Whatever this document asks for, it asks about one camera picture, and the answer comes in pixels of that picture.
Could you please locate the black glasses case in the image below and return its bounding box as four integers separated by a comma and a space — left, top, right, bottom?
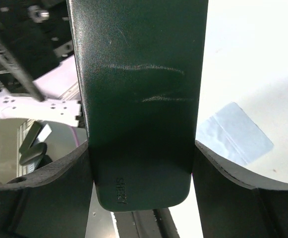
67, 0, 208, 212

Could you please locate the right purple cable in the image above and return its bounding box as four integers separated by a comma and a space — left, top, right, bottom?
69, 126, 81, 147

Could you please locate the light blue cleaning cloth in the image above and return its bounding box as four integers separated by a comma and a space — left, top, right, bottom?
196, 102, 274, 166

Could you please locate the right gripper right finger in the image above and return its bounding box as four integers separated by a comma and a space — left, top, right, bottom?
193, 142, 288, 238

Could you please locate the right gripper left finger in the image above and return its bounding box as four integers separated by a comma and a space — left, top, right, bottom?
0, 142, 93, 238

